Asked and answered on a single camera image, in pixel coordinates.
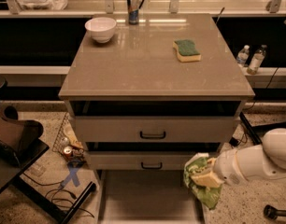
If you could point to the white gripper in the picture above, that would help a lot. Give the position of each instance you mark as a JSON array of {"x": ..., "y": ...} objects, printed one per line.
[{"x": 229, "y": 168}]

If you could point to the green jalapeno chip bag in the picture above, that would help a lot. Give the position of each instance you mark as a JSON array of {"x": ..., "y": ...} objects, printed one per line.
[{"x": 198, "y": 164}]

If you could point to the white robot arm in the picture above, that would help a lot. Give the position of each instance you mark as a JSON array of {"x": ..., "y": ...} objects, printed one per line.
[{"x": 268, "y": 160}]

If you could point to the open bottom drawer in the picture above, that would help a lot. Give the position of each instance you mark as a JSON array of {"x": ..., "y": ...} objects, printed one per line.
[{"x": 147, "y": 197}]

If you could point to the grey drawer cabinet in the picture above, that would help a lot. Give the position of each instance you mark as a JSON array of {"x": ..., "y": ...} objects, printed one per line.
[{"x": 137, "y": 74}]

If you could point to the middle grey drawer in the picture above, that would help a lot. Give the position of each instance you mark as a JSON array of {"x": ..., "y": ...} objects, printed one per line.
[{"x": 137, "y": 160}]

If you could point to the grey drawer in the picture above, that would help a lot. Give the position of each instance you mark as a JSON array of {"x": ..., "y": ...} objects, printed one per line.
[
  {"x": 154, "y": 129},
  {"x": 137, "y": 160}
]

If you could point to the top grey drawer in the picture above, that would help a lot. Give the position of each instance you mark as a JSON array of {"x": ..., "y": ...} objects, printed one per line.
[{"x": 154, "y": 129}]

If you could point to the black stand leg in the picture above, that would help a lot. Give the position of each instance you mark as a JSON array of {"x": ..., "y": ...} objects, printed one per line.
[{"x": 252, "y": 134}]

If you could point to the clear bottle yellowish label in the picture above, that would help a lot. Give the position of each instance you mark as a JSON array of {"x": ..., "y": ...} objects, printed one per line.
[{"x": 257, "y": 60}]

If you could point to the clear water bottle blue label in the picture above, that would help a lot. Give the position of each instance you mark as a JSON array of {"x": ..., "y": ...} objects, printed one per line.
[{"x": 243, "y": 55}]

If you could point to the yellow green sponge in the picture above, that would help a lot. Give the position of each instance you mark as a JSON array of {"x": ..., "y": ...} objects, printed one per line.
[{"x": 186, "y": 51}]

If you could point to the blue tape cross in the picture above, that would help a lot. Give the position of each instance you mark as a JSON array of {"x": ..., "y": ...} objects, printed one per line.
[{"x": 72, "y": 177}]

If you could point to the red soda can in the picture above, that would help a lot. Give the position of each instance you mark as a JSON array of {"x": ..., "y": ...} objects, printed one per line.
[{"x": 67, "y": 152}]

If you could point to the black table leg bar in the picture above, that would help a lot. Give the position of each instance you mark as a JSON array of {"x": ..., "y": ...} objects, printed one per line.
[{"x": 62, "y": 217}]

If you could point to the white ceramic bowl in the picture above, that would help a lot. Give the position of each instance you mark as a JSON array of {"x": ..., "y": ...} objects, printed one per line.
[{"x": 101, "y": 29}]

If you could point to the black chair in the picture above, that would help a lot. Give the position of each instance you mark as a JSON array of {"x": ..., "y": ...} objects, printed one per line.
[{"x": 20, "y": 145}]

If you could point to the wire basket with snacks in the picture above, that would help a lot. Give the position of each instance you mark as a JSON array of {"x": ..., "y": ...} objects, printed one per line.
[{"x": 66, "y": 137}]

